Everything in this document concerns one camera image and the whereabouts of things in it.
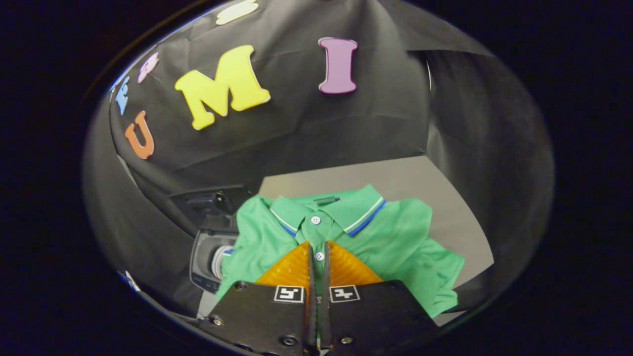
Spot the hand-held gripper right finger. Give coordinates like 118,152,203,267
319,241,441,354

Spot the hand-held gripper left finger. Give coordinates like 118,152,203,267
198,241,317,356

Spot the green polo shirt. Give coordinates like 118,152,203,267
215,184,465,318

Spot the white cabinet with grey top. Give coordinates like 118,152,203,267
260,155,495,327

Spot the black backdrop cloth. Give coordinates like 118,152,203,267
82,0,554,317

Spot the dark textured side panel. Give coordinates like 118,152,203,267
425,49,554,277

